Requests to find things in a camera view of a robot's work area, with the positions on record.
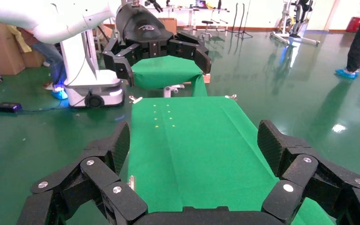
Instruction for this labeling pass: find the white wheeled robot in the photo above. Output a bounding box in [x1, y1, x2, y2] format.
[59, 29, 125, 109]

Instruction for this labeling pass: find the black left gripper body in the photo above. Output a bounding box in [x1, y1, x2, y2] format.
[115, 3, 174, 60]

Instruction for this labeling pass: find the black tripod stand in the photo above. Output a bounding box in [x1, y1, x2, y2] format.
[226, 3, 254, 39]

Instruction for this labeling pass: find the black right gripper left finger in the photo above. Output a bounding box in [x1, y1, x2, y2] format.
[17, 121, 148, 225]

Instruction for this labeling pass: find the black stool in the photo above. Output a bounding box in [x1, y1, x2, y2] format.
[201, 20, 215, 39]

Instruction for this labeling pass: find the long white work table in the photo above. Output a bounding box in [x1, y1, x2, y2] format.
[149, 4, 230, 32]

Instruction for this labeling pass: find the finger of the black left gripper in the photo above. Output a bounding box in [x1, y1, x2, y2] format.
[167, 31, 212, 75]
[102, 38, 144, 87]

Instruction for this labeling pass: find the green table cloth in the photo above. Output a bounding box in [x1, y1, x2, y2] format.
[126, 96, 336, 225]

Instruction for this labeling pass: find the white metal frame stand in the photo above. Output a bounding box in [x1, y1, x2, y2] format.
[270, 0, 320, 46]

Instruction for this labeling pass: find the black power adapter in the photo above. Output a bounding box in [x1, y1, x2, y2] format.
[0, 102, 23, 113]

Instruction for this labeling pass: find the red box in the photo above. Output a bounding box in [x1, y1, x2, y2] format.
[345, 17, 360, 33]

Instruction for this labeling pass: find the person in blue jeans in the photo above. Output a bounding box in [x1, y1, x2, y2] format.
[6, 23, 69, 101]

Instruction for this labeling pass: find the green cloth covered table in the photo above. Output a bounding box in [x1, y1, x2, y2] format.
[131, 55, 212, 98]

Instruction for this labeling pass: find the black floor cable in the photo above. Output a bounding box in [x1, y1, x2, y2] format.
[0, 104, 75, 118]

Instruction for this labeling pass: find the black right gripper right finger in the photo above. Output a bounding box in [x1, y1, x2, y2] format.
[257, 120, 360, 225]

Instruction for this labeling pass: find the large brown cardboard box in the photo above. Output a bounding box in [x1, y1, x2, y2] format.
[0, 20, 25, 76]

